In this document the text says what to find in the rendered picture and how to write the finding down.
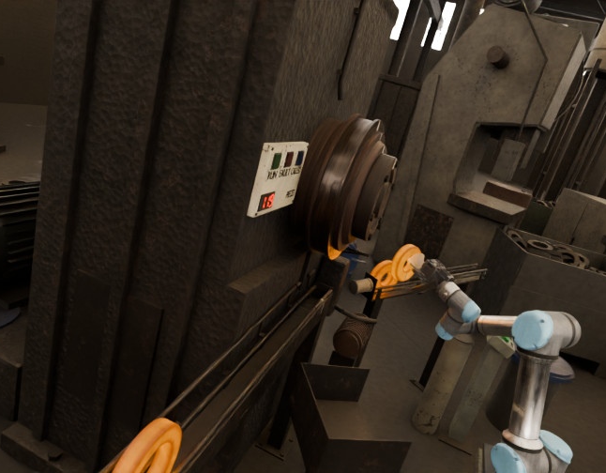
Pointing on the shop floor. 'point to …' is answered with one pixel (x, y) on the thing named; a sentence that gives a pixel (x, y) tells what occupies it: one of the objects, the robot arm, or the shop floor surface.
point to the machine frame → (170, 206)
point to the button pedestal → (475, 394)
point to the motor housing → (349, 341)
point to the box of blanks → (554, 290)
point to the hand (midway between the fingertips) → (407, 258)
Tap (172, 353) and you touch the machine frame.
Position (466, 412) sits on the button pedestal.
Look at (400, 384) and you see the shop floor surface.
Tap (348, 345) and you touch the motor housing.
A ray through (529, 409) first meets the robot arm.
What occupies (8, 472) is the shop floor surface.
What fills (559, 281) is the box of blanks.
